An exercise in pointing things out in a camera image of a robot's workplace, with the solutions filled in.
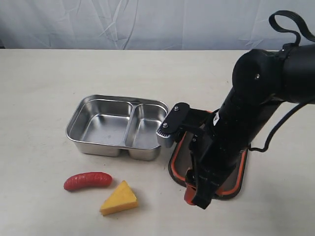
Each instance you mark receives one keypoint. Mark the stainless steel lunch box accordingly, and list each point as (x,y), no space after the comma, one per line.
(108,125)

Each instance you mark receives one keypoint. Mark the yellow toy cheese wedge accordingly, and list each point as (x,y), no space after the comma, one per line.
(122,198)

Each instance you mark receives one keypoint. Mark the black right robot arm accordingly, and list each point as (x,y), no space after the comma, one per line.
(261,82)

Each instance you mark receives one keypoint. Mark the white backdrop cloth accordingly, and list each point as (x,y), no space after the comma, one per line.
(146,24)

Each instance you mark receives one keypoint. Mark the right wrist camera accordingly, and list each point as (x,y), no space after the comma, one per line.
(171,131)

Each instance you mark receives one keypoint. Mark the transparent lid with orange seal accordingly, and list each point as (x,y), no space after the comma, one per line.
(180,163)

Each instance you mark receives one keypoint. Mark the red toy sausage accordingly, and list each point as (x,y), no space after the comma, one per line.
(87,180)

